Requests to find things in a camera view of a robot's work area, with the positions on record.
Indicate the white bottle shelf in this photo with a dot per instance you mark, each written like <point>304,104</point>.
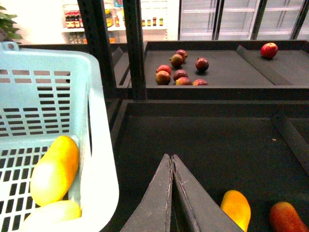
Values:
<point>159,20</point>

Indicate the light blue plastic basket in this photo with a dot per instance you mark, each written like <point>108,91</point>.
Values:
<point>45,94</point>

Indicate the yellow mango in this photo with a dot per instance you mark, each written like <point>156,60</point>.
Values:
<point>44,218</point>
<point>237,207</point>
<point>55,172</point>

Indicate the red apple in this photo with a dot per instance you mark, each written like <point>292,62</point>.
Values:
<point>269,50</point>

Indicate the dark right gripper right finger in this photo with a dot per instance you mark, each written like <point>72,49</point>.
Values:
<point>194,208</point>

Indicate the orange red mango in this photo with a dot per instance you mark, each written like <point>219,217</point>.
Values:
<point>284,218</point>

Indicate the green potted plant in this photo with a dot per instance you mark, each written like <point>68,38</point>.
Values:
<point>9,32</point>

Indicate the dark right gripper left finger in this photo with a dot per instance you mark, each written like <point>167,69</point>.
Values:
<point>153,214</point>

